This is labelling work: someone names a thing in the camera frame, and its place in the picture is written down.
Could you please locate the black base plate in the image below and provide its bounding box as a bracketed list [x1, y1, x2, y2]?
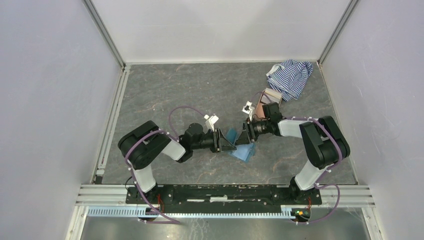
[145, 184, 323, 215]

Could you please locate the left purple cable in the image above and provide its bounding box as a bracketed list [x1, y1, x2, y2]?
[124, 105, 207, 225]

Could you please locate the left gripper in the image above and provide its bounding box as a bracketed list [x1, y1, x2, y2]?
[191, 128, 237, 153]

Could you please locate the light blue cable duct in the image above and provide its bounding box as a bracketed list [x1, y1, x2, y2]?
[87, 206, 295, 220]

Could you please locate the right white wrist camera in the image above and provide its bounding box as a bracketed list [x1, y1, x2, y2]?
[242, 101, 256, 121]

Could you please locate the striped blue white cloth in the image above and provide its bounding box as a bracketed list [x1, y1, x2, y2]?
[265, 59, 314, 102]

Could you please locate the pink card box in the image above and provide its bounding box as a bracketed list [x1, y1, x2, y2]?
[253, 88, 283, 120]

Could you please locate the purple cable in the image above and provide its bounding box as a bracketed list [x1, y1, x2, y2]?
[250, 91, 344, 226]
[124, 105, 207, 225]

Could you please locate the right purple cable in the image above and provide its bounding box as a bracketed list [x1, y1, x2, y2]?
[250, 91, 344, 226]

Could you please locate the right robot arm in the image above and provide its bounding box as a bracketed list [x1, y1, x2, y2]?
[234, 102, 351, 204]

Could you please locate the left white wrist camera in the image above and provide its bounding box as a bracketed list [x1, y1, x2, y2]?
[203, 114, 219, 132]

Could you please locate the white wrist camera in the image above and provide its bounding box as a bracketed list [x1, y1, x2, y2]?
[242, 101, 256, 121]
[203, 114, 219, 132]

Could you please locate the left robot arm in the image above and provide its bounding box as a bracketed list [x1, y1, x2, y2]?
[117, 120, 236, 204]

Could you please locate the aluminium frame rail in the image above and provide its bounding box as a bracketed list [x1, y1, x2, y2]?
[76, 184, 376, 208]

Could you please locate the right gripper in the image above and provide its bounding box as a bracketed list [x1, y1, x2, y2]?
[234, 117, 271, 146]

